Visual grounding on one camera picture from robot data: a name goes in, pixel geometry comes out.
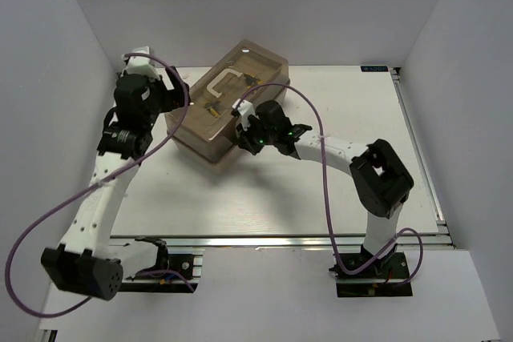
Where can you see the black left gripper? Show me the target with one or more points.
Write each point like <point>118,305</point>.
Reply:
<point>171,97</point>

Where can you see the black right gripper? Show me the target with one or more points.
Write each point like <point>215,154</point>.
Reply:
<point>246,141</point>

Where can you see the yellow black T-handle hex key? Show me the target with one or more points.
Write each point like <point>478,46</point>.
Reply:
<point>213,109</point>

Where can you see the long yellow black T-handle key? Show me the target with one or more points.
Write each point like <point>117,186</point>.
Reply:
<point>252,81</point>

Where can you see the beige plastic toolbox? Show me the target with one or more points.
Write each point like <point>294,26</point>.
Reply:
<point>209,141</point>

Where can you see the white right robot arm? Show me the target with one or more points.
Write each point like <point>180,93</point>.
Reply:
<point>382,182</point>

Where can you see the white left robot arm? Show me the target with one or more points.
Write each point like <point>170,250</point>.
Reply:
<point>84,263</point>

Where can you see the blue label sticker right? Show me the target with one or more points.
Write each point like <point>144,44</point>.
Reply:
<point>372,69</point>

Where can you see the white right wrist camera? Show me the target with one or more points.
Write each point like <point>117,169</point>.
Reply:
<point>244,110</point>

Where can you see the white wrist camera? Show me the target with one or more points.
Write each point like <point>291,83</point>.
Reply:
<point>140,65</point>
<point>244,110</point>

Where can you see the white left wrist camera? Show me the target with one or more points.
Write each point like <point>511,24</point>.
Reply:
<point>140,65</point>

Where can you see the aluminium table front rail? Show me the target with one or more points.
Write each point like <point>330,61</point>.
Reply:
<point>442,240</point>

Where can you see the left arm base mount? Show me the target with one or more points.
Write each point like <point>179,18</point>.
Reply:
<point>181,274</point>

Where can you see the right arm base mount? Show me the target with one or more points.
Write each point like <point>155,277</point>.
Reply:
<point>377,281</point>

